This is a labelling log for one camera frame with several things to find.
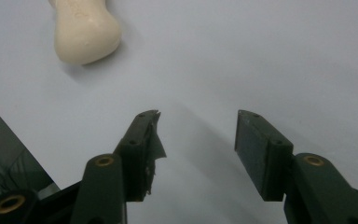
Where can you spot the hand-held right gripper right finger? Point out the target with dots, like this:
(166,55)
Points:
(270,165)

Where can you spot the cream soap bar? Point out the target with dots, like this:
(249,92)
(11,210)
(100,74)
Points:
(85,31)

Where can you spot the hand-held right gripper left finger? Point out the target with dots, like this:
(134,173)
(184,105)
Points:
(135,161)

